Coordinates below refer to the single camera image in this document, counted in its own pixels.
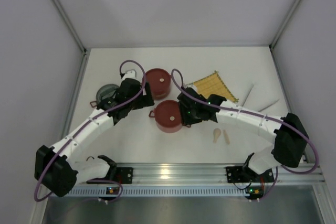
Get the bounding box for dark red lid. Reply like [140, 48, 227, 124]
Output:
[154, 100, 183, 127]
[143, 68, 171, 96]

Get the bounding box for pink steel-lined pot with handles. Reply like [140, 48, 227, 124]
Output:
[149, 100, 191, 133]

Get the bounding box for metal tongs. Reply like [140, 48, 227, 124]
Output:
[240, 84, 280, 112]

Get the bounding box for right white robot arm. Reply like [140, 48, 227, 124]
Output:
[177, 87, 308, 181]

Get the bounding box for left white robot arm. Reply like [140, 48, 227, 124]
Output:
[34, 78, 154, 197]

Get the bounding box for cream small spoon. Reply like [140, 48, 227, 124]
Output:
[213, 128, 222, 143]

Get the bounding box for dark red steel-lined pot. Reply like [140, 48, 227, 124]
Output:
[143, 68, 171, 101]

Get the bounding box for bamboo serving mat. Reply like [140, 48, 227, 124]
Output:
[183, 71, 239, 103]

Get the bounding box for cream small stick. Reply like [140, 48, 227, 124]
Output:
[223, 130, 230, 145]

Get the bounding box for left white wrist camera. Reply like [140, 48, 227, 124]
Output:
[121, 69, 137, 80]

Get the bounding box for grey transparent lid with handles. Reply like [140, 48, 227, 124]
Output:
[90, 84, 119, 108]

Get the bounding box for aluminium mounting rail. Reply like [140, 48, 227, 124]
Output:
[69, 164, 324, 200]

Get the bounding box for right black base bracket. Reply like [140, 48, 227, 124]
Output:
[225, 166, 248, 184]

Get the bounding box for black base bracket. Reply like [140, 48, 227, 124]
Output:
[114, 167, 133, 184]
[225, 166, 248, 184]

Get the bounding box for left black base bracket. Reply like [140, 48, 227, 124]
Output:
[114, 167, 133, 184]

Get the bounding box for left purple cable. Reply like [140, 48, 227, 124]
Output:
[33, 60, 146, 202]

